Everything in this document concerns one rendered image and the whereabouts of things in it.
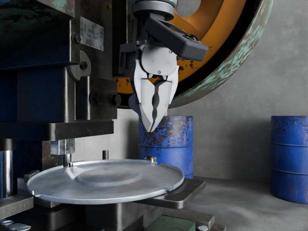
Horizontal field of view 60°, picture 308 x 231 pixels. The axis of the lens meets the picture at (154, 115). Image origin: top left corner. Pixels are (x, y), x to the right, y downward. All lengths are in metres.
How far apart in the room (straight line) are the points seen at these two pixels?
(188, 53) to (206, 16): 0.50
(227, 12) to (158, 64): 0.41
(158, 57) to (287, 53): 3.40
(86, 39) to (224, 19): 0.42
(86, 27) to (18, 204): 0.34
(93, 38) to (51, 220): 0.35
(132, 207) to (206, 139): 3.39
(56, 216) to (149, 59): 0.31
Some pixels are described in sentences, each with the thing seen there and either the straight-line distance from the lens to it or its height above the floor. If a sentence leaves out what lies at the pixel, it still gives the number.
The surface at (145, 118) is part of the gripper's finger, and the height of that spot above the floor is 0.90.
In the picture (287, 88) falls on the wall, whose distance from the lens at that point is 3.74.
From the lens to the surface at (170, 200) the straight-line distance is 0.41.
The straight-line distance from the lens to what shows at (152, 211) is 0.68.
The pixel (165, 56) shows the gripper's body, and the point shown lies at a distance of 0.46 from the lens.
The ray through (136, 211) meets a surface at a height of 0.72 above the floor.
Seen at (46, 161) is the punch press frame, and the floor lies 0.77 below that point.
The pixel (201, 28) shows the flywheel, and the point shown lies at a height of 1.17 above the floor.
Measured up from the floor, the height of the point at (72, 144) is 0.84.
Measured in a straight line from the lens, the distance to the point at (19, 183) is 0.60.
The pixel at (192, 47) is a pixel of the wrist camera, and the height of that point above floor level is 1.00.
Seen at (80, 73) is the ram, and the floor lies 0.98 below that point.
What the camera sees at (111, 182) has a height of 0.79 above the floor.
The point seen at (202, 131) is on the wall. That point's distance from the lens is 3.88.
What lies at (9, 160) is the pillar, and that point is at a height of 0.81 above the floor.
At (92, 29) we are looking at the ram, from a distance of 0.57.
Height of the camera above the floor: 0.91
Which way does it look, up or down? level
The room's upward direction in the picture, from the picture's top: straight up
